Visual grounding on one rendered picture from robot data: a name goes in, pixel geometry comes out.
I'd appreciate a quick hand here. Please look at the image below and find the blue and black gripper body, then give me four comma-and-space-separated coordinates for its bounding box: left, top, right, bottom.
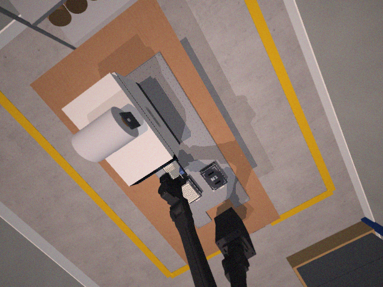
177, 173, 189, 186

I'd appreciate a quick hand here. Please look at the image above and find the white cylinder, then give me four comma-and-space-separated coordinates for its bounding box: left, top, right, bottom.
71, 106, 139, 162

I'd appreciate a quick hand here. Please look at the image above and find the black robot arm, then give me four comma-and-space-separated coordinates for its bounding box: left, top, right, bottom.
158, 172, 250, 287

